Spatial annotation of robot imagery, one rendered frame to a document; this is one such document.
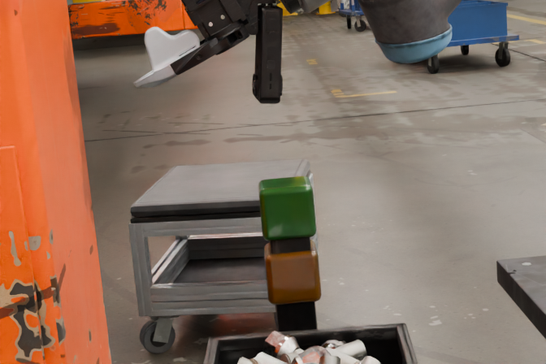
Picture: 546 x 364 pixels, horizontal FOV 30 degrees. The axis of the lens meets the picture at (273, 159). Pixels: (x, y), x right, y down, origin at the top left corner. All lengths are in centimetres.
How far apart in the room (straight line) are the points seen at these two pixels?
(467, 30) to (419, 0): 532
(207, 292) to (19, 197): 163
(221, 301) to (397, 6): 108
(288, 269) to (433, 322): 156
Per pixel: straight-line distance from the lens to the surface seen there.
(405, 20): 124
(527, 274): 167
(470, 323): 230
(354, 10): 1018
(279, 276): 76
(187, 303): 218
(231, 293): 216
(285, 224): 75
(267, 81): 119
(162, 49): 118
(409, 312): 238
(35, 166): 56
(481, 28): 658
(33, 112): 56
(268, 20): 118
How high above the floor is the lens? 83
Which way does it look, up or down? 11 degrees down
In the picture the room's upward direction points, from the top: 5 degrees counter-clockwise
